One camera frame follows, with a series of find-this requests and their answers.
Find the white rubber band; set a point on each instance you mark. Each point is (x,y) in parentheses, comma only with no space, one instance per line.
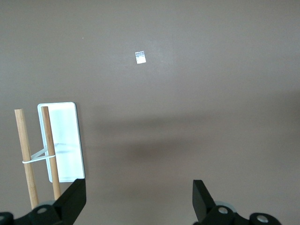
(37,159)

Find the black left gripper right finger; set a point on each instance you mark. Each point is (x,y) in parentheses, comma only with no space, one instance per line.
(206,211)

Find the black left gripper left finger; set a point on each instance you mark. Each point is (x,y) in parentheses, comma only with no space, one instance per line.
(68,206)

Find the brown wooden stick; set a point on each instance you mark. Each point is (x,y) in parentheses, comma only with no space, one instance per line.
(50,136)
(24,140)

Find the white rectangular tray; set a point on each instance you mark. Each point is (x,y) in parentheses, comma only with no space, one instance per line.
(68,131)

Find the small clear tape patch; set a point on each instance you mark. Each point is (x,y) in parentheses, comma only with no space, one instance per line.
(140,57)

